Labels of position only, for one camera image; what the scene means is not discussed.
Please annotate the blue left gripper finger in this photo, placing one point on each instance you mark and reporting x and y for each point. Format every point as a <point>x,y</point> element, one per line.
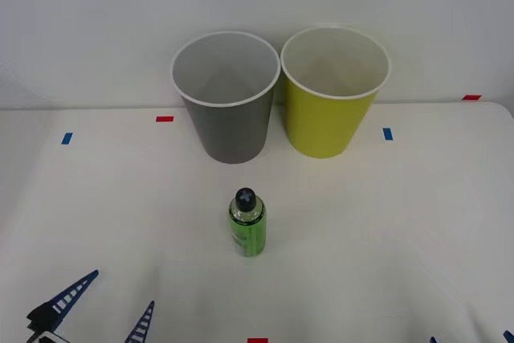
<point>141,327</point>
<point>56,305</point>

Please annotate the green plastic bottle black cap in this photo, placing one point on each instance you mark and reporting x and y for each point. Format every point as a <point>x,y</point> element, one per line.
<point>248,230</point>

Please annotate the yellow-green plastic waste bin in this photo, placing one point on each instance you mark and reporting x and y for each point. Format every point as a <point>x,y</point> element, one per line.
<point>325,126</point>

